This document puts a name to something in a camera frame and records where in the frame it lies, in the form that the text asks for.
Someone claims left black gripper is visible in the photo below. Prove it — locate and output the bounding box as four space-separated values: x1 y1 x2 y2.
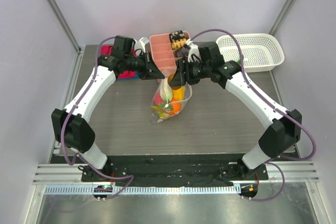
124 50 165 80

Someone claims brown kiwi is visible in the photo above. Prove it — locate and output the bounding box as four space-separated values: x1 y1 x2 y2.
168 74 177 86

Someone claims yellow bell pepper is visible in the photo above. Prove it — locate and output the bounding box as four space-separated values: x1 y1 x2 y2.
172 86 185 101

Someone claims white radish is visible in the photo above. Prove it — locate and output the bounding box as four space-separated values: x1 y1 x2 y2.
159 78 173 102

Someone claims clear polka dot zip bag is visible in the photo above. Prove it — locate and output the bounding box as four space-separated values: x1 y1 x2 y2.
151 68 193 123

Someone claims orange fruit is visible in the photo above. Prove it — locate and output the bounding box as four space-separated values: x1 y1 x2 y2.
168 99 182 115

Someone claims yellow banana bunch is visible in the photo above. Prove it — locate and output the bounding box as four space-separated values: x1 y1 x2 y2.
151 105 173 120

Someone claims red apple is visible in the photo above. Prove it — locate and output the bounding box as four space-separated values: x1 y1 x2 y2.
153 91 164 105

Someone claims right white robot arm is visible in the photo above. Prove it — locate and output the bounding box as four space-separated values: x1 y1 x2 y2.
170 42 302 179

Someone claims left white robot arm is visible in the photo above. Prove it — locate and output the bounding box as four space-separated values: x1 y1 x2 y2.
51 35 158 182

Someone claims blue folded cloth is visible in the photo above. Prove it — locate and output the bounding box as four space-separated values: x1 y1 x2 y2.
131 71 139 79

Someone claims pink divided organizer tray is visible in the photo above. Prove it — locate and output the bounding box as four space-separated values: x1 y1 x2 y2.
149 31 190 71

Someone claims dark brown sock roll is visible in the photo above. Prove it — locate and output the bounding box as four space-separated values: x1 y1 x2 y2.
174 47 189 58

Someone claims yellow patterned sock roll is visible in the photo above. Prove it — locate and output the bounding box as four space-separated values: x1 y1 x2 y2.
171 38 187 50

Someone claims black patterned sock roll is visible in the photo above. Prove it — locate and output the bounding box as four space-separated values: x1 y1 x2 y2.
169 30 186 42

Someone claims red folded cloth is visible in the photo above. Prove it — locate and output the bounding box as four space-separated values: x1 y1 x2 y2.
101 45 133 80

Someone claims white perforated plastic basket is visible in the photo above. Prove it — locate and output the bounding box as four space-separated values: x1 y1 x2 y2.
216 33 285 73

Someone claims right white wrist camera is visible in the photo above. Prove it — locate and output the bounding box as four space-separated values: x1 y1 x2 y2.
186 39 201 62

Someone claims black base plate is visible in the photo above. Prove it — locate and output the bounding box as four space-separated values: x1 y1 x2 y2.
81 152 270 187

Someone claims white slotted cable duct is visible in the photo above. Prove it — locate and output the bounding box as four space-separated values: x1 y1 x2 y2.
45 184 241 196

